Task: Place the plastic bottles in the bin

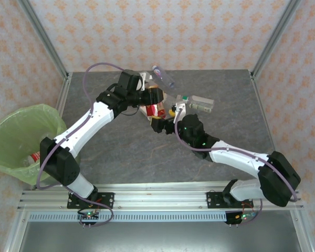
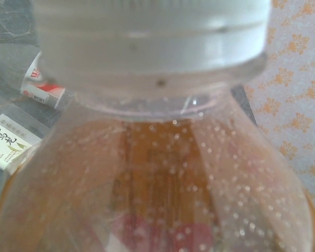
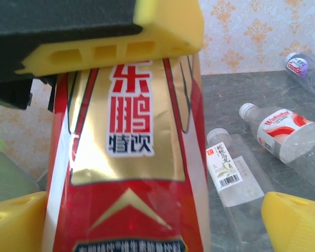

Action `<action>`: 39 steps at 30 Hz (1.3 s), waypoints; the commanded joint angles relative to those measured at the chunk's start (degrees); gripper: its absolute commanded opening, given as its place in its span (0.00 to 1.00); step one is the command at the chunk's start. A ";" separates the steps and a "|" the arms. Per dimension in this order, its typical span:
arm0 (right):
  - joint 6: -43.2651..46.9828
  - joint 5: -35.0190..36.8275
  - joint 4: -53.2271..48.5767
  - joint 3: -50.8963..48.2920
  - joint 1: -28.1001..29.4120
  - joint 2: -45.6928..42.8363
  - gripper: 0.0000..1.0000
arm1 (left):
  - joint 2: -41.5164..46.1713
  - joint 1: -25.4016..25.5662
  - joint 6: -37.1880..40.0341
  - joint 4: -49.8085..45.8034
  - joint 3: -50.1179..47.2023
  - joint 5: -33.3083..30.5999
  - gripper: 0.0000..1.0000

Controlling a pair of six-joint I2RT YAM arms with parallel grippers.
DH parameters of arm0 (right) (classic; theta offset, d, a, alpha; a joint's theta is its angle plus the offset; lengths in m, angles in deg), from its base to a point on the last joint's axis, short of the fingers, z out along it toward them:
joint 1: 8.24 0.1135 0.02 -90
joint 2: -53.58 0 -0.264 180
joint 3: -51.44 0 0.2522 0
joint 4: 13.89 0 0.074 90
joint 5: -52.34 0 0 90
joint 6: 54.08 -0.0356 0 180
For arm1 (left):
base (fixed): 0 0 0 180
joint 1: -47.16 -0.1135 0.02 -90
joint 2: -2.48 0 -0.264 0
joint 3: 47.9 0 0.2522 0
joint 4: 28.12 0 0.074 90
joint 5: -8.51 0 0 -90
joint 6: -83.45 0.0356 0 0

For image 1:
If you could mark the orange and red tea bottle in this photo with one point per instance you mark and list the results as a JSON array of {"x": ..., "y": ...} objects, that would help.
[{"x": 152, "y": 110}]

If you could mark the aluminium frame post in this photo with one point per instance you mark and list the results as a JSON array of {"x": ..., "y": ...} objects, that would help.
[
  {"x": 46, "y": 39},
  {"x": 273, "y": 39}
]

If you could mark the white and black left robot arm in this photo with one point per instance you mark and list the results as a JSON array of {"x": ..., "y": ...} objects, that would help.
[{"x": 78, "y": 131}]

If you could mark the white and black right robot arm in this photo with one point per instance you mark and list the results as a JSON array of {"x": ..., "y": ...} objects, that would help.
[{"x": 236, "y": 157}]

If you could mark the grey metal panel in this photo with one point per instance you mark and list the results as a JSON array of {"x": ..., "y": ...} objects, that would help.
[{"x": 157, "y": 239}]

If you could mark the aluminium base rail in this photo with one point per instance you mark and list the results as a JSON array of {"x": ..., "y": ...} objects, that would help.
[{"x": 160, "y": 197}]

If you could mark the small controller circuit board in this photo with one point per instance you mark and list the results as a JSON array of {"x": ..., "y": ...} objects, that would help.
[
  {"x": 237, "y": 217},
  {"x": 89, "y": 216}
]

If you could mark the clear bottle with green label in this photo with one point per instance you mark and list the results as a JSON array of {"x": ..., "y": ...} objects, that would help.
[{"x": 185, "y": 99}]

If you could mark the aluminium table edge strip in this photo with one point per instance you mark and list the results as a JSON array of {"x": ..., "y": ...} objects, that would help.
[
  {"x": 263, "y": 105},
  {"x": 64, "y": 92}
]

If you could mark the aluminium frame bar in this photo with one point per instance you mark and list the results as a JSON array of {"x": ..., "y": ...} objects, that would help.
[
  {"x": 303, "y": 236},
  {"x": 14, "y": 236}
]

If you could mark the clear bottle with purple label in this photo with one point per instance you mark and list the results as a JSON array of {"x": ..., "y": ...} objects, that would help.
[{"x": 162, "y": 76}]

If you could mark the bin with green plastic liner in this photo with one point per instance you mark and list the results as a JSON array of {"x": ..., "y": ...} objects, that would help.
[{"x": 13, "y": 131}]

